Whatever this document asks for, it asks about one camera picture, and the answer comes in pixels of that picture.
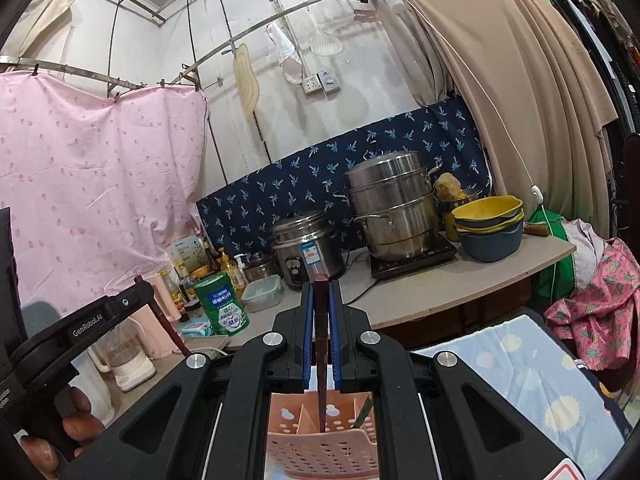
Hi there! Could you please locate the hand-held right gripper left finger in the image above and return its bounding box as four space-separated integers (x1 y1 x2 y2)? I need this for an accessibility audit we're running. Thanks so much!
62 280 321 480

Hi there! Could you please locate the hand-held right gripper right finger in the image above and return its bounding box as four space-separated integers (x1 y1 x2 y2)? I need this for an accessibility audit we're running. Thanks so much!
329 281 571 480

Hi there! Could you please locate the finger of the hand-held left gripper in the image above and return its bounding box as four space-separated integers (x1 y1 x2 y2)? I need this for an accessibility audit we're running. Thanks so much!
0 206 29 362
106 279 156 319

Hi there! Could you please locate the maroon chopstick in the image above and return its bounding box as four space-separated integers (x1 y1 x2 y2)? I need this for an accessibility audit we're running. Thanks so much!
312 274 333 433
149 304 189 357

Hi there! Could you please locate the green chopstick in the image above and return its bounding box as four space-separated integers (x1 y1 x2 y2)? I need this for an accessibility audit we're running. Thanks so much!
352 395 375 431

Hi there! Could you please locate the pink perforated utensil holder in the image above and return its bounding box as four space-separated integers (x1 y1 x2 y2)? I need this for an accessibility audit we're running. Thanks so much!
265 391 383 480

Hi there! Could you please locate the person's left hand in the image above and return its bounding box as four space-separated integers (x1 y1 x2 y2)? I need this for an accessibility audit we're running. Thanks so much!
19 387 107 480

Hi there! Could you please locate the pink electric kettle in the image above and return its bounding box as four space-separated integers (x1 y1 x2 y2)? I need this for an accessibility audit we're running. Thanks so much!
131 270 183 360

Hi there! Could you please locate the brown sauce bottle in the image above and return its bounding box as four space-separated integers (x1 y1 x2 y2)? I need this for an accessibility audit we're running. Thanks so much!
170 272 188 316

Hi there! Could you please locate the white carton box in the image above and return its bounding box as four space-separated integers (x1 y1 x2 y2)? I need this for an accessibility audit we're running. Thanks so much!
166 236 202 281

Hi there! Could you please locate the clear food container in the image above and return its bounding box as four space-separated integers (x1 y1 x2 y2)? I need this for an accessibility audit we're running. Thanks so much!
242 274 282 313

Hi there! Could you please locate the blue wet wipes pack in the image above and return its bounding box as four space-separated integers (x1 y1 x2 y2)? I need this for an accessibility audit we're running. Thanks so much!
179 320 216 338

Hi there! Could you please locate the white clear jug appliance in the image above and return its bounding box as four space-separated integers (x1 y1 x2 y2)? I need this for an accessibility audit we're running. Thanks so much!
90 317 157 393

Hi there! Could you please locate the green tin can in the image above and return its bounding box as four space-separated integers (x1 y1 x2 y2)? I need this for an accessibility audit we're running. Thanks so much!
194 272 250 336

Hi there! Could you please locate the small lidded steel pot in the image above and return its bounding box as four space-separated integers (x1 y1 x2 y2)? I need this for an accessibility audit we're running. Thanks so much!
242 252 276 283

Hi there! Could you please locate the steel rice cooker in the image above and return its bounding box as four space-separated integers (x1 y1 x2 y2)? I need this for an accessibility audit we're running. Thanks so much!
270 210 346 288

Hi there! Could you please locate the yellow dish soap bottle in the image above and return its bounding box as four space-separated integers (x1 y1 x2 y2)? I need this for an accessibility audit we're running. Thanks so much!
216 247 247 301

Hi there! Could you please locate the light wooden countertop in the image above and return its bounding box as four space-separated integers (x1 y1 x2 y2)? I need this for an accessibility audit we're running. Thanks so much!
140 232 577 361

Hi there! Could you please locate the black induction cooker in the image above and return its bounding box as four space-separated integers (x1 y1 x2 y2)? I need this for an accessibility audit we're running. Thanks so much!
370 237 458 281

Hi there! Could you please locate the pink dotted curtain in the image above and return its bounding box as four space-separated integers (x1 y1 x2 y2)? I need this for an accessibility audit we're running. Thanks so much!
0 71 208 321

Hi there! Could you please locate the steel steamer pot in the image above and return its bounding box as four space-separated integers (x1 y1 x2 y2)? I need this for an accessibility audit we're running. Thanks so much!
334 151 443 263

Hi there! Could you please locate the navy leaf print cloth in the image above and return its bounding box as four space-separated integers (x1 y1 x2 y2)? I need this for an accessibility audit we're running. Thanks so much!
196 99 493 266

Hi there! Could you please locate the blue bowl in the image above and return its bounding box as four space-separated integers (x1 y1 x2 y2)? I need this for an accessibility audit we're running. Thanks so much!
459 229 525 263

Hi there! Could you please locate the tan loofah sponge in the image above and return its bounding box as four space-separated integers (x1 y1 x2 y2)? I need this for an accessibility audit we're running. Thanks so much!
434 172 463 201

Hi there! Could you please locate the yellow bowl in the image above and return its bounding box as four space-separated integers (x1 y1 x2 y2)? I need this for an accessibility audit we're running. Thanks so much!
452 196 523 222

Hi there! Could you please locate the green cloth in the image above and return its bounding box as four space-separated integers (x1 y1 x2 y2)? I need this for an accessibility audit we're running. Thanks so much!
527 207 583 306

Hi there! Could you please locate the hanging wooden paddle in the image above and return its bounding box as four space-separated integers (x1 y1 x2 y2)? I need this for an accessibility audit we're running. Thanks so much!
232 42 261 121

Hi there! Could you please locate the tan hanging cloth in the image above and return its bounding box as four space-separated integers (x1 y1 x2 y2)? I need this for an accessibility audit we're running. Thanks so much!
0 0 83 61

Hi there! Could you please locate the pink pineapple print cloth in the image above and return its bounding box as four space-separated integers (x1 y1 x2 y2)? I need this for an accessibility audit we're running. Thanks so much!
544 237 640 373

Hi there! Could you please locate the hanging white plastic bag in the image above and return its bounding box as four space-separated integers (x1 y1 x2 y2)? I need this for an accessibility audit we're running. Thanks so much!
265 22 306 85

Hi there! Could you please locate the white slotted skimmer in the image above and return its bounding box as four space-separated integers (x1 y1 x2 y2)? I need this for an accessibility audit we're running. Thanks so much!
309 12 343 57

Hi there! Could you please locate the beige curtain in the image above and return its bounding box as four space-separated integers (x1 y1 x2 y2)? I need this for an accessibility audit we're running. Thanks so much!
402 0 621 226

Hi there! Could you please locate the row of hanging clothes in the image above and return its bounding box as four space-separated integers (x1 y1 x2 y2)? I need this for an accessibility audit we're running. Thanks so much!
525 0 640 136

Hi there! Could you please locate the white cord with switch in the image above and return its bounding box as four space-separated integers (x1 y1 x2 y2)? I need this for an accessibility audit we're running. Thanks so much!
375 0 561 301

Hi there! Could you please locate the metal curtain rail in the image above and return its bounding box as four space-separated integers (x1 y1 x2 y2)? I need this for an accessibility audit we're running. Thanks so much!
0 0 386 91

